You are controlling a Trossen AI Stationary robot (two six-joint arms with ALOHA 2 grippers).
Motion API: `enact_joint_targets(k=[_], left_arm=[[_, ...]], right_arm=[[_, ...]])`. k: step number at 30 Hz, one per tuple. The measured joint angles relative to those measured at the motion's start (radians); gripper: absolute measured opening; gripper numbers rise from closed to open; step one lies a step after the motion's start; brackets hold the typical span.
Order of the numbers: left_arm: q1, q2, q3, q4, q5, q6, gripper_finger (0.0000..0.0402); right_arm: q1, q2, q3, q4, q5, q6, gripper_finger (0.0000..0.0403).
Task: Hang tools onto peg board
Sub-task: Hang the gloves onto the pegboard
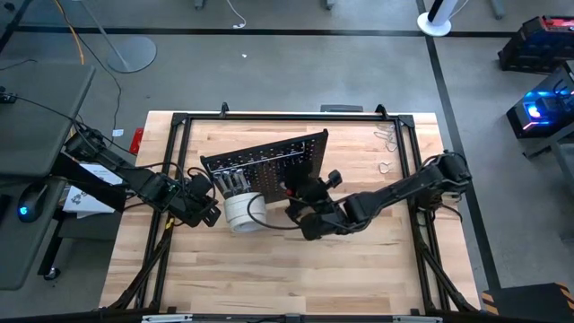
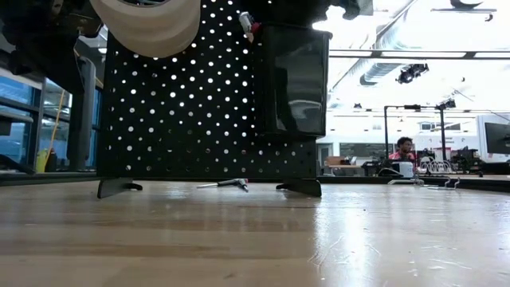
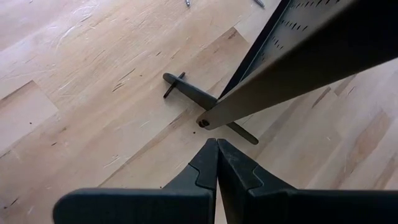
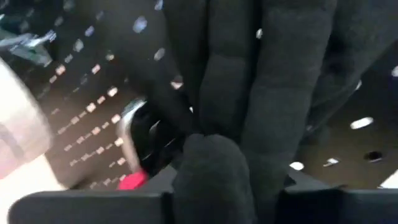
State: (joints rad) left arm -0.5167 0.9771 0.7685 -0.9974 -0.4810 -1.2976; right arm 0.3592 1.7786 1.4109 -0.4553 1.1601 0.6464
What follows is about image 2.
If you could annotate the black metal pegboard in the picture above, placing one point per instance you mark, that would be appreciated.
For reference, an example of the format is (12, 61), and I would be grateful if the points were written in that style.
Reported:
(179, 159)

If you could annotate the slim light-coloured tool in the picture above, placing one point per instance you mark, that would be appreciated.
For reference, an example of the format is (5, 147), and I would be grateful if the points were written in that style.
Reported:
(245, 20)

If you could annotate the white masking tape roll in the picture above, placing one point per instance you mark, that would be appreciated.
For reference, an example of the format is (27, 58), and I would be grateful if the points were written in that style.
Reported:
(151, 52)
(151, 10)
(151, 38)
(151, 24)

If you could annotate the silver metal tool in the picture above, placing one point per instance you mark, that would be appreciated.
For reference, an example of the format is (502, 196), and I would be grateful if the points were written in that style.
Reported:
(406, 181)

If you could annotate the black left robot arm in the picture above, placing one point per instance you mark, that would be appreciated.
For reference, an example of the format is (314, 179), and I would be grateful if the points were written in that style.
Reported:
(40, 40)

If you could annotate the black pegboard bin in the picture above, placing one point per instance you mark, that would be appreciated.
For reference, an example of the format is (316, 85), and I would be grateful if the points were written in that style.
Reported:
(295, 79)

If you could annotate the person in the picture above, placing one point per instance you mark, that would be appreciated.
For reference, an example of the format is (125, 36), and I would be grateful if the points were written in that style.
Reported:
(404, 149)

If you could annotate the white container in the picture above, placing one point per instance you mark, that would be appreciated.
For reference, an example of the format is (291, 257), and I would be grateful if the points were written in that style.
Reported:
(406, 169)

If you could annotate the yellow container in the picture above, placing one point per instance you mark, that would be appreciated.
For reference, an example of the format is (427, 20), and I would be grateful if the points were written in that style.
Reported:
(41, 161)

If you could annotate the black shelving unit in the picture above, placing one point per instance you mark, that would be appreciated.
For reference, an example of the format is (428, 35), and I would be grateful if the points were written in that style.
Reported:
(16, 104)

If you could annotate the black computer monitor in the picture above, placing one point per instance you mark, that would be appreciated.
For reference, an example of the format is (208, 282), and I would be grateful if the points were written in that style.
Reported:
(498, 137)

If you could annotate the black ceiling-hung camera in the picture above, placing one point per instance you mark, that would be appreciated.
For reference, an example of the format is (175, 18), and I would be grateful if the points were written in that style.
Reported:
(412, 72)

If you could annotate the black camera stand rig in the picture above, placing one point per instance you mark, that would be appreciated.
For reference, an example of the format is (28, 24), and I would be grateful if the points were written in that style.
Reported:
(442, 127)

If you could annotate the black aluminium table frame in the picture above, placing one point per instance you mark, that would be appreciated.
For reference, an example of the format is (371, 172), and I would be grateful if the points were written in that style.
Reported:
(40, 179)

